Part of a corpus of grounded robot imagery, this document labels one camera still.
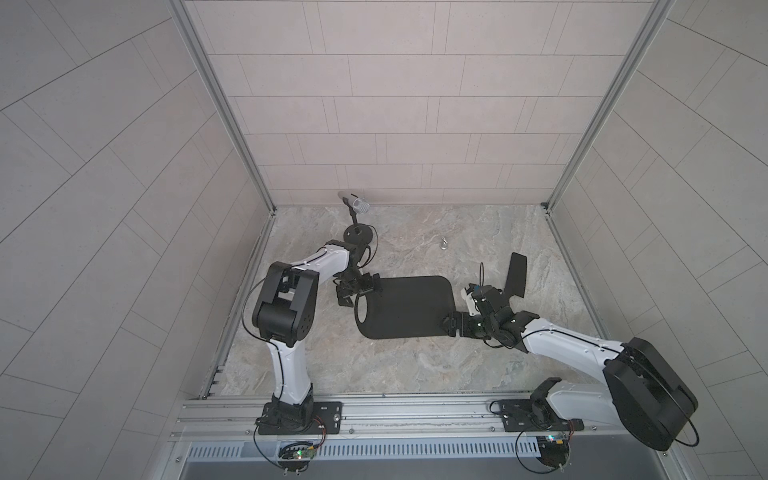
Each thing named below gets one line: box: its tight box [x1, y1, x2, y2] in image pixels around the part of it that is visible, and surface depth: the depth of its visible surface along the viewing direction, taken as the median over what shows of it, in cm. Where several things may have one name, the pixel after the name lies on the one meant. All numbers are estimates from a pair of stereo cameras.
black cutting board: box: [354, 276, 456, 339], surface depth 93 cm
